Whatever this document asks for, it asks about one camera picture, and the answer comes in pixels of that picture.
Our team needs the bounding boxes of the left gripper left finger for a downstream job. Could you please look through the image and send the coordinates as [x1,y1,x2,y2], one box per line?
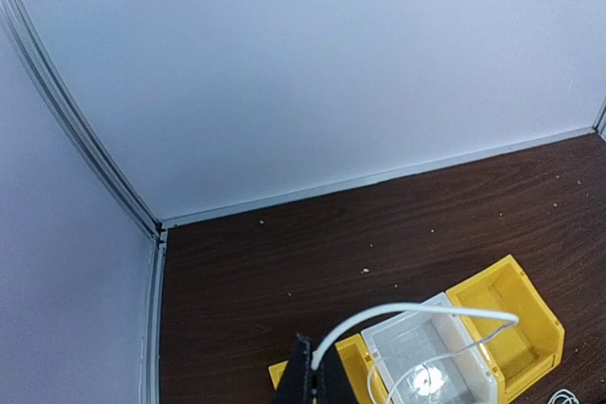
[273,336,313,404]

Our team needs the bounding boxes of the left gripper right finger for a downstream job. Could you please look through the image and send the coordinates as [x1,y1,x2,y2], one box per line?
[316,345,358,404]

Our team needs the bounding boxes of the yellow bin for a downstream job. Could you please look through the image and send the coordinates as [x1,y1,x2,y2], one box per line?
[446,255,565,403]
[268,332,387,404]

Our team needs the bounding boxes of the white translucent bin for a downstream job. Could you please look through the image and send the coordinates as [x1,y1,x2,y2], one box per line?
[361,293,519,403]

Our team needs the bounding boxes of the white cable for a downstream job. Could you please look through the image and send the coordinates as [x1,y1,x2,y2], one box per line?
[312,302,520,404]

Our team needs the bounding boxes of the cable bundle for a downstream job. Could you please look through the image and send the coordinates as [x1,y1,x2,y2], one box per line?
[548,388,579,404]

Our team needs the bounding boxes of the right aluminium frame post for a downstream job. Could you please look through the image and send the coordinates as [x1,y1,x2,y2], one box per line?
[592,98,606,141]

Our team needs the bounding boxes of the aluminium frame post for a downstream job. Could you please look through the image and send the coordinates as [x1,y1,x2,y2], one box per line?
[592,98,606,141]
[1,0,163,243]

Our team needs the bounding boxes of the left aluminium frame post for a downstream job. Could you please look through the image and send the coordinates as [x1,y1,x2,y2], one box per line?
[1,0,163,243]

